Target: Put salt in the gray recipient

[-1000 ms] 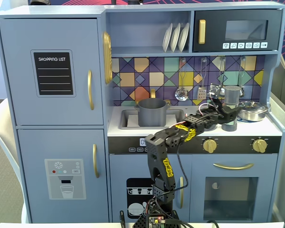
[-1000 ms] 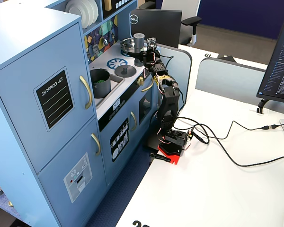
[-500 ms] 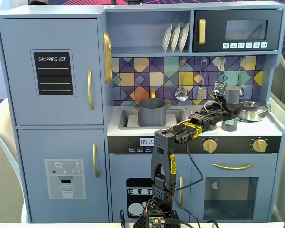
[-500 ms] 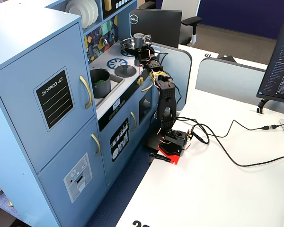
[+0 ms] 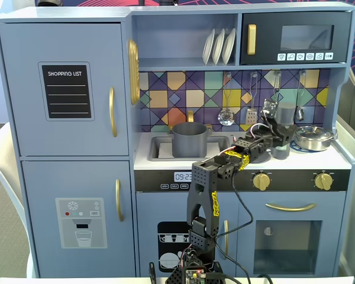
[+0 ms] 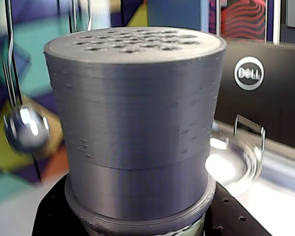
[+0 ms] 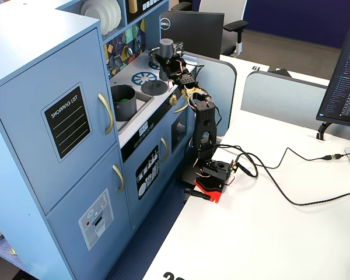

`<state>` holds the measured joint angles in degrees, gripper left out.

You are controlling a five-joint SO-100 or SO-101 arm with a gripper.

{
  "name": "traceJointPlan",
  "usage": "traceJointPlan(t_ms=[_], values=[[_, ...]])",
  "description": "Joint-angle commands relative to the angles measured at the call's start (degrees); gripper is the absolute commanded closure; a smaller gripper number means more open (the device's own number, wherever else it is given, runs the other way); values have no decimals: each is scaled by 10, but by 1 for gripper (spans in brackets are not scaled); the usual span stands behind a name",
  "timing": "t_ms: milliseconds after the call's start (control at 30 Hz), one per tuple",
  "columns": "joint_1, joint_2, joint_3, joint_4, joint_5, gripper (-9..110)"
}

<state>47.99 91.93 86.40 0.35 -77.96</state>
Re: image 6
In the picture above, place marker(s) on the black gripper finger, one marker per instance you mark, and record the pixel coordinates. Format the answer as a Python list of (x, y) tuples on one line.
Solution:
[(231, 216), (51, 211)]

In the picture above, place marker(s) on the gray salt shaker green label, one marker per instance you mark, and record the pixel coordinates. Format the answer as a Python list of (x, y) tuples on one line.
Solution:
[(137, 123)]

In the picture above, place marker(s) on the steel ladle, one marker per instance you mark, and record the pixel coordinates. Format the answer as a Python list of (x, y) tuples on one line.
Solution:
[(27, 127)]

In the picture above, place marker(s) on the black Dell monitor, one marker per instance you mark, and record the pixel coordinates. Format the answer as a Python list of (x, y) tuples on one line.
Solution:
[(273, 105)]

